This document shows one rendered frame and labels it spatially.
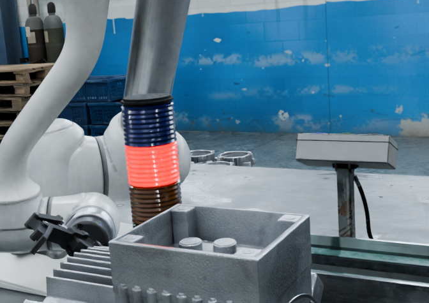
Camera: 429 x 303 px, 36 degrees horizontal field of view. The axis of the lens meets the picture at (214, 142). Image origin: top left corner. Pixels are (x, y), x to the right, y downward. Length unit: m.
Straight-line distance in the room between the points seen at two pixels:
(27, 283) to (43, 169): 0.24
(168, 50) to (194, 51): 6.26
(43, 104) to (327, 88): 5.87
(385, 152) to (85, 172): 0.65
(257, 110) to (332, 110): 0.86
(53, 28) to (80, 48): 6.93
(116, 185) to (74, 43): 0.44
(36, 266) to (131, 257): 0.95
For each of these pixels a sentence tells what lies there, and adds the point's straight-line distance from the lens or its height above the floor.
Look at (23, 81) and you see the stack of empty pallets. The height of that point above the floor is 0.76.
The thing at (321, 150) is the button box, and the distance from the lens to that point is 1.20.
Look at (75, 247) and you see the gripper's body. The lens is 1.08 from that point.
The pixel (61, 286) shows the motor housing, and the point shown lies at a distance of 0.55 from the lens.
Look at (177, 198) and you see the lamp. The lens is 0.75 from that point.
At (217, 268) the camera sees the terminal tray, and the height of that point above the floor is 1.14.
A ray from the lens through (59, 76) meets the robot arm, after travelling 1.16.
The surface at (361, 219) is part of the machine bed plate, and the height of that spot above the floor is 0.80.
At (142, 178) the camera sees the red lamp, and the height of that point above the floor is 1.13.
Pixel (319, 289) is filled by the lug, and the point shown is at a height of 1.08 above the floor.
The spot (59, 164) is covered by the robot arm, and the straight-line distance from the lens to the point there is 1.43.
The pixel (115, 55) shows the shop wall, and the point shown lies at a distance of 8.18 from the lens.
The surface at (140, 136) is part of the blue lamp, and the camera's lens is 0.72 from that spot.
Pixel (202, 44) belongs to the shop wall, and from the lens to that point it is 7.49.
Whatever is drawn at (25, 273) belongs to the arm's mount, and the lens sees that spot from 1.40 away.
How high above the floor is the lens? 1.30
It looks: 11 degrees down
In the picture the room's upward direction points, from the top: 4 degrees counter-clockwise
